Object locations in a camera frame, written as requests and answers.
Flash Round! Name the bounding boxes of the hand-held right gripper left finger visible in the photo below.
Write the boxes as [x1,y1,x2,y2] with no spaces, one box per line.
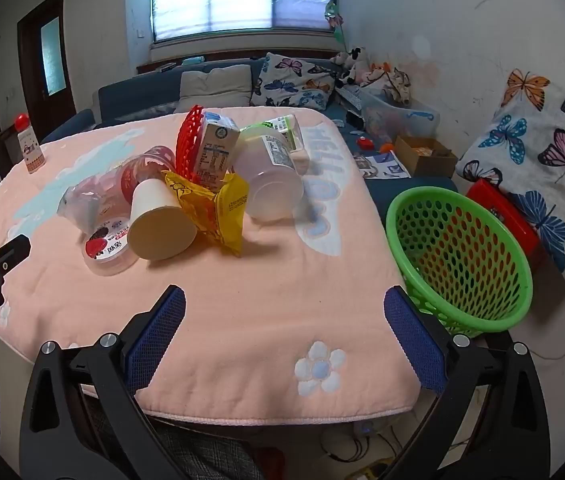
[19,285,186,480]

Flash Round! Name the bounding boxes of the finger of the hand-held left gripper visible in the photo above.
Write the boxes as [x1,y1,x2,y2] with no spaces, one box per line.
[0,234,32,278]

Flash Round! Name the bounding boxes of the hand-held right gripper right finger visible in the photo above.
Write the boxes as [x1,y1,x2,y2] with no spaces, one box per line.
[383,285,551,480]

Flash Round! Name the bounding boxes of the green plastic basket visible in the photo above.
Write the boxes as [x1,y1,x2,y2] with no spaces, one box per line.
[386,186,533,337]

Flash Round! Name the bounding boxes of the clear plastic wrapper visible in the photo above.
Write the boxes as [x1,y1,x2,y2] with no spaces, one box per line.
[57,175,123,236]

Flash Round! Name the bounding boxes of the clear cup with red-print lid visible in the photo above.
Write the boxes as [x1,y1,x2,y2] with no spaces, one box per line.
[84,215,138,277]

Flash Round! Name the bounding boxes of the white paper cup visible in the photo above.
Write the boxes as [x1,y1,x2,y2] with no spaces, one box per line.
[128,178,198,261]

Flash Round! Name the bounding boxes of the yellow snack bag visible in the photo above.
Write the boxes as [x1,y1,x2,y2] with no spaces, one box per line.
[162,170,249,258]

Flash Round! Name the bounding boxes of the pink transparent plastic cup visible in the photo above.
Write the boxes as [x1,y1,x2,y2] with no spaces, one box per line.
[112,145,177,206]

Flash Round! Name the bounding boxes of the clear plastic jar with label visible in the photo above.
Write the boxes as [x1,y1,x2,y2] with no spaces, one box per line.
[232,127,305,221]

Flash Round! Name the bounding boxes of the white blue milk carton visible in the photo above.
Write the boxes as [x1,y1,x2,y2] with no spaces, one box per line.
[193,112,240,193]

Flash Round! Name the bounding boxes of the red plastic mesh basket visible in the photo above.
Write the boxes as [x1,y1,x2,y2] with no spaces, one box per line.
[176,105,206,181]

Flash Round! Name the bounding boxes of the bottle with red cap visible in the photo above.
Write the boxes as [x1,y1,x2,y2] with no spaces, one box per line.
[15,113,46,175]

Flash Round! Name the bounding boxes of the pink blanket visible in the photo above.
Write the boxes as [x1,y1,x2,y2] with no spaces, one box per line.
[0,106,421,423]

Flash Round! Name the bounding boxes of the person's checked trousers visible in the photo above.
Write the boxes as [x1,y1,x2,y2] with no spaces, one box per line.
[85,400,266,480]

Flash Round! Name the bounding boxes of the red plastic stool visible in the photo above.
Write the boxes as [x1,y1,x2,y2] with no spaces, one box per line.
[465,177,546,271]

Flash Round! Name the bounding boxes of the cardboard box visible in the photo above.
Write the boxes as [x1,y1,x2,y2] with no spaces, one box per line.
[393,134,459,178]

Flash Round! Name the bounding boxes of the printed paper sheets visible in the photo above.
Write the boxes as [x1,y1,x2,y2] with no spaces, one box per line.
[355,151,412,181]

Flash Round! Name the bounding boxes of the dark wooden door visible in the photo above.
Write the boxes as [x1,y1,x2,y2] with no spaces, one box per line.
[16,0,78,116]

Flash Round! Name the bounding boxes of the blue sofa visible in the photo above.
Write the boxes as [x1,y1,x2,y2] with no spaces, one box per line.
[40,55,458,201]

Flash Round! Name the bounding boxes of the clear storage bin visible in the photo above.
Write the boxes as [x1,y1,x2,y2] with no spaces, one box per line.
[360,91,441,143]

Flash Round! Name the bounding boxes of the butterfly print blanket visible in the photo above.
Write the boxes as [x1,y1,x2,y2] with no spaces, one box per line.
[455,69,565,286]

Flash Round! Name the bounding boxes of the spotted plush toy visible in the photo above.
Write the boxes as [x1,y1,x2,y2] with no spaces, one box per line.
[387,67,412,106]

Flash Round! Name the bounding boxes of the beige pillow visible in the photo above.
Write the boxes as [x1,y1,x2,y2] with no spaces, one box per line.
[175,64,253,113]

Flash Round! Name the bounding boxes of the orange white plush toy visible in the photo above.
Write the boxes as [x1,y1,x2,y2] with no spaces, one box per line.
[367,61,393,87]

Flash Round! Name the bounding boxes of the black white plush cow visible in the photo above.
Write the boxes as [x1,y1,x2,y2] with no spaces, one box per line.
[333,46,371,86]

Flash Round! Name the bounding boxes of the butterfly print pillow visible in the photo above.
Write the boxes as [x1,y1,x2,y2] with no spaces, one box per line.
[251,52,338,111]

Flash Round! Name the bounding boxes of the colourful pinwheel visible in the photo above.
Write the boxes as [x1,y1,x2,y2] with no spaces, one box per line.
[323,2,348,53]

